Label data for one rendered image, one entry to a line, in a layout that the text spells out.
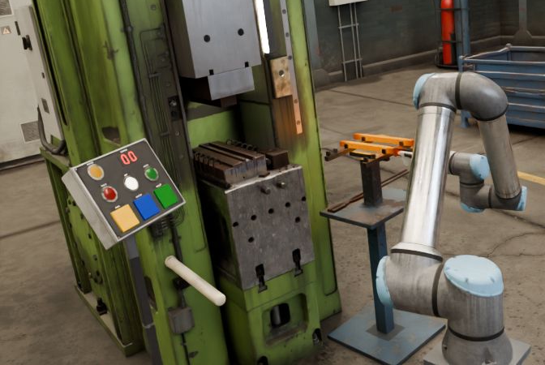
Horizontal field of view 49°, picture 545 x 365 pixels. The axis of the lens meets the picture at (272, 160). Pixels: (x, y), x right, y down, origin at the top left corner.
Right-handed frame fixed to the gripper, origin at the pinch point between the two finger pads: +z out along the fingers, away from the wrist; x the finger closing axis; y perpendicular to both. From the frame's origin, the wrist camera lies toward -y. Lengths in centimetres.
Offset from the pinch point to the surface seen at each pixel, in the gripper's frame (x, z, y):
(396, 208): -0.2, 4.9, 26.4
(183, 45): -64, 49, -55
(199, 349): -77, 60, 77
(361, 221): -19.3, 8.8, 26.4
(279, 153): -33, 39, -4
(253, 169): -46, 41, 0
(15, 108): 28, 570, 25
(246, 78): -43, 40, -38
